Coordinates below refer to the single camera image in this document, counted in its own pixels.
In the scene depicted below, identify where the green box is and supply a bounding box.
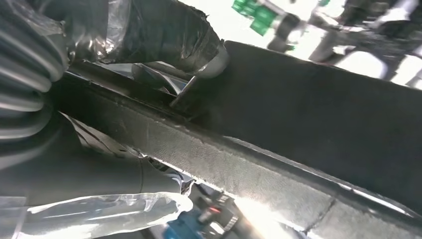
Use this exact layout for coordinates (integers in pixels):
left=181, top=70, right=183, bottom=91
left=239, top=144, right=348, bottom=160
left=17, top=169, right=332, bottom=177
left=231, top=0, right=279, bottom=36

